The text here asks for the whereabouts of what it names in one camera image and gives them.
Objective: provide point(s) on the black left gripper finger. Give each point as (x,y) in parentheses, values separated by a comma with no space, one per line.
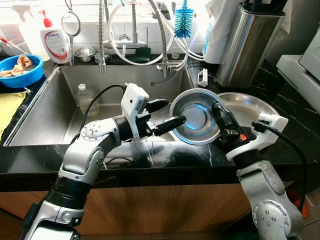
(157,105)
(170,125)

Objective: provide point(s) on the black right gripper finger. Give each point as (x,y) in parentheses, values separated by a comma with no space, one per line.
(221,117)

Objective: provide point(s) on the deep steel bowl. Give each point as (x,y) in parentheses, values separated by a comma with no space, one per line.
(197,117)

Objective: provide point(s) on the steel kitchen faucet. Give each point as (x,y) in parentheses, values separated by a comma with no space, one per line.
(134,22)

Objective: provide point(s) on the large steel basin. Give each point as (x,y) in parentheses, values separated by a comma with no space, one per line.
(247,105)

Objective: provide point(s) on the chrome diverter valve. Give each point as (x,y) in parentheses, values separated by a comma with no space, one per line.
(167,67)

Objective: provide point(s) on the white scrub brush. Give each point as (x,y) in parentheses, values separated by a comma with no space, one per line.
(202,77)

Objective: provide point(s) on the green sponge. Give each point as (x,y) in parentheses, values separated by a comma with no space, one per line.
(142,54)

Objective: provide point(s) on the white water tube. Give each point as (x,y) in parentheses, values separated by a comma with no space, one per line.
(111,42)
(192,52)

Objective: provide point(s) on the clear plastic bottle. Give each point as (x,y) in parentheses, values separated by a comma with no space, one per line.
(85,97)

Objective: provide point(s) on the stainless steel knife holder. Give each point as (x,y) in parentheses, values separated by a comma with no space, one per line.
(247,47)

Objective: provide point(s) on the white water purifier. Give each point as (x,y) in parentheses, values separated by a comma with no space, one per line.
(217,35)

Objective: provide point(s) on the wooden sink cabinet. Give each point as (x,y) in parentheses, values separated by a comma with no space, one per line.
(165,210)

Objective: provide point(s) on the blue bottle brush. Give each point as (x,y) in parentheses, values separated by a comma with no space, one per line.
(183,22)

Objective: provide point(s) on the tiny steel bowl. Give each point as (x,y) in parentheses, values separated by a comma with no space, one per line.
(85,52)

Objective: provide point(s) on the stainless steel sink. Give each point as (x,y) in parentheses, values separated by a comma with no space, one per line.
(55,115)

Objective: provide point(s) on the orange plastic item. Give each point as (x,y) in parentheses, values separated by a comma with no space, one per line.
(303,207)

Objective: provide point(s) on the white countertop appliance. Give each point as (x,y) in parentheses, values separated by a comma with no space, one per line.
(300,60)

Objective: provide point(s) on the round steel strainer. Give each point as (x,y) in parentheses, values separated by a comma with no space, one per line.
(72,50)

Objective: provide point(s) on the white red dish soap bottle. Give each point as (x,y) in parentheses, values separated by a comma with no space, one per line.
(56,42)

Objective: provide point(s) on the blue plastic bowl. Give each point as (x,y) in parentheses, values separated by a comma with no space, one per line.
(22,80)

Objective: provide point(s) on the yellow cloth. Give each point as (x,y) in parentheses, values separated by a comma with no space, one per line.
(10,107)

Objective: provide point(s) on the translucent spray bottle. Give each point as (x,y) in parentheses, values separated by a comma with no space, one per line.
(27,35)

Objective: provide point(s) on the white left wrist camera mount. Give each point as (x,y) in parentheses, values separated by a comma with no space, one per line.
(134,102)

